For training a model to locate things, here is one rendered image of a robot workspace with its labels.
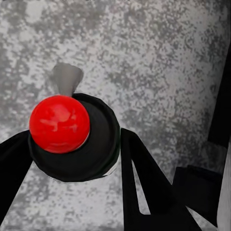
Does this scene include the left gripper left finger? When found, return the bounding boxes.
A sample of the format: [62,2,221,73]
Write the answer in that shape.
[0,130,33,225]

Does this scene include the insectifuge atomizer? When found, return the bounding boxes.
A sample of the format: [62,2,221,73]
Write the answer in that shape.
[27,64,121,182]

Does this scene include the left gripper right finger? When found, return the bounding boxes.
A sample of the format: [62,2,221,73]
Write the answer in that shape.
[120,128,202,231]

